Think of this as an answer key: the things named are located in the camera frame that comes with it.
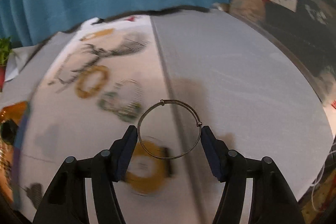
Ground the dark printed board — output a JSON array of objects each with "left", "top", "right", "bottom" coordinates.
[{"left": 228, "top": 0, "right": 336, "bottom": 110}]

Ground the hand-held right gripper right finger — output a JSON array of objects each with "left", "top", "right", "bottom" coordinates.
[{"left": 201, "top": 126, "right": 306, "bottom": 224}]

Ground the grey printed tablecloth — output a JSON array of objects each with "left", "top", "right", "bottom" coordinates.
[{"left": 0, "top": 7, "right": 333, "bottom": 215}]

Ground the white green bead bracelet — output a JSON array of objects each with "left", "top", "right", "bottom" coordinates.
[{"left": 99, "top": 91, "right": 141, "bottom": 123}]

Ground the thin silver bangle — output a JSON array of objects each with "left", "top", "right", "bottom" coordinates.
[{"left": 137, "top": 99, "right": 203, "bottom": 160}]

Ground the silver coil bracelet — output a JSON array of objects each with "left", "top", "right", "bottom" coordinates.
[{"left": 112, "top": 79, "right": 143, "bottom": 109}]

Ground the green leafy plant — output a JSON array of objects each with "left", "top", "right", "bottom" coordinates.
[{"left": 0, "top": 37, "right": 13, "bottom": 66}]

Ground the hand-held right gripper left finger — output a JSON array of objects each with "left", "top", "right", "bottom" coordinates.
[{"left": 33, "top": 125, "right": 138, "bottom": 224}]

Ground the beige bead bracelet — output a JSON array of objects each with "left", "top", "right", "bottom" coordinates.
[{"left": 76, "top": 65, "right": 110, "bottom": 99}]

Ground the white cable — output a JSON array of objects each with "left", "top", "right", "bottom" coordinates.
[{"left": 311, "top": 149, "right": 336, "bottom": 210}]

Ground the gold metal tray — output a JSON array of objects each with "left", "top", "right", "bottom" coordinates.
[{"left": 0, "top": 101, "right": 30, "bottom": 205}]

